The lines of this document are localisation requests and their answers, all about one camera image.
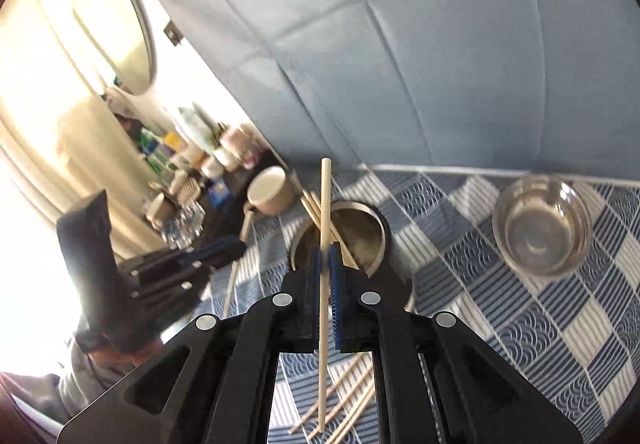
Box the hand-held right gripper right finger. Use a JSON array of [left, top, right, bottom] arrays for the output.
[[327, 241, 586, 444]]

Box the pink lidded jar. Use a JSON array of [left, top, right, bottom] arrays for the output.
[[222, 124, 261, 159]]

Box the blue box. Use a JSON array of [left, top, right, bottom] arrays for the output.
[[209, 179, 232, 205]]

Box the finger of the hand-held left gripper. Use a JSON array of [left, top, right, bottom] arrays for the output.
[[120, 238, 248, 282], [130, 268, 217, 321]]

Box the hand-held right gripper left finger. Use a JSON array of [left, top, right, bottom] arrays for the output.
[[56, 244, 328, 444]]

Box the beige curtain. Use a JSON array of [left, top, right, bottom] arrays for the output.
[[0, 0, 166, 265]]

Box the pale green white bottle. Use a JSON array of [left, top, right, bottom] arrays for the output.
[[180, 106, 216, 152]]

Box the crinkled glass dish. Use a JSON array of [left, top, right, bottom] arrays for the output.
[[162, 201, 206, 247]]

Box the grey-blue backdrop cloth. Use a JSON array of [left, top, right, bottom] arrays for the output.
[[146, 0, 640, 175]]

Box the oval wall mirror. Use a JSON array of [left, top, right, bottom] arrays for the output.
[[70, 0, 157, 97]]

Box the black side shelf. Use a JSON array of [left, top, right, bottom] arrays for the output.
[[195, 149, 283, 255]]

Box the black cylindrical utensil holder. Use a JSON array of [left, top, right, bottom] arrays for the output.
[[289, 201, 416, 312]]

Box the beige mug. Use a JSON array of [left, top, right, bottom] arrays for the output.
[[243, 166, 297, 219]]

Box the stainless steel dish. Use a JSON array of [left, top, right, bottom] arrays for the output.
[[492, 174, 593, 277]]

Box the blue patterned tablecloth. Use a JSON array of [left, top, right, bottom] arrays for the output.
[[220, 166, 640, 444]]

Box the small beige cup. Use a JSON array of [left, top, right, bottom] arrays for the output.
[[147, 194, 176, 227]]

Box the wooden hair brush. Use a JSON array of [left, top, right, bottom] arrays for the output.
[[177, 176, 201, 205]]

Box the slim wooden chopstick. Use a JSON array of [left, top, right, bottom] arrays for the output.
[[317, 158, 333, 429], [307, 191, 359, 265], [299, 191, 359, 269]]

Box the potted succulent white pot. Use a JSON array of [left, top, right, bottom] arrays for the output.
[[210, 123, 236, 175]]

